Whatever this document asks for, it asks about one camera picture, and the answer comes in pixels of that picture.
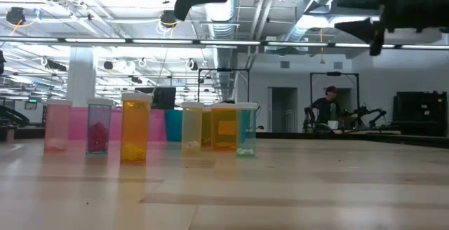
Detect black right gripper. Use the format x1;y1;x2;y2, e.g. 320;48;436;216
334;0;419;57

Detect large orange pill bottle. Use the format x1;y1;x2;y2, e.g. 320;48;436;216
209;102;240;151

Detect pale yellow pill bottle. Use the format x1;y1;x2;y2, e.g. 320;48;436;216
180;101;206;155

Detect small orange pill bottle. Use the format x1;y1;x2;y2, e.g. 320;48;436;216
120;92;155;164

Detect teal pill bottle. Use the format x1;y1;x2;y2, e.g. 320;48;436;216
235;102;259;158

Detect purple bottle red pills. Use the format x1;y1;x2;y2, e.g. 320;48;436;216
86;97;114;157

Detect pink pill bottle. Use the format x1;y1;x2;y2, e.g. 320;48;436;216
43;98;73;153

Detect blue plastic bin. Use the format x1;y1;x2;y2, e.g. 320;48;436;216
164;109;184;142

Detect pink plastic bin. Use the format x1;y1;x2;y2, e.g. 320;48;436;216
68;106;168;142

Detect long LED light bar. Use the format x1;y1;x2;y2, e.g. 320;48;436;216
0;36;449;50

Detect person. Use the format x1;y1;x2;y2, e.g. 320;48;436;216
310;85;340;133

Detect black background monitor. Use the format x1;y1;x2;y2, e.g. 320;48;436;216
135;86;177;111

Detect black equipment cabinet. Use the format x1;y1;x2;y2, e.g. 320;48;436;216
391;90;449;137

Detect white building column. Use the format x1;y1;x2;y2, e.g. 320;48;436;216
66;46;97;109

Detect black metal gantry frame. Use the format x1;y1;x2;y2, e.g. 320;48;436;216
309;71;361;128

